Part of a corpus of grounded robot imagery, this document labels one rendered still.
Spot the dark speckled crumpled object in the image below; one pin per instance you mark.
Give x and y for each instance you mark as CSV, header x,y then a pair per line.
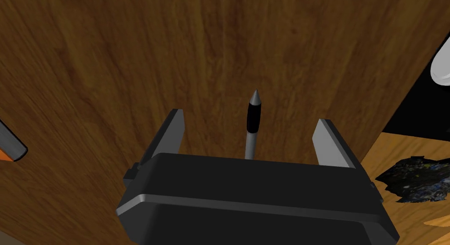
x,y
417,179

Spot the white rounded object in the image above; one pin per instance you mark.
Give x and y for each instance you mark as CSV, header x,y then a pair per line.
x,y
441,66

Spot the grey and orange box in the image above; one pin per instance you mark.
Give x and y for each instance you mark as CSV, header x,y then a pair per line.
x,y
10,145

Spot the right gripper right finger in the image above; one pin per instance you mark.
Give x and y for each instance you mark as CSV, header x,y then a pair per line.
x,y
329,143

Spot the grey and black pen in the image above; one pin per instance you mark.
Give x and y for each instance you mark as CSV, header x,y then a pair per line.
x,y
253,122

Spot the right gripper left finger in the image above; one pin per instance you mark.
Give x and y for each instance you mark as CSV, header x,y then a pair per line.
x,y
168,138

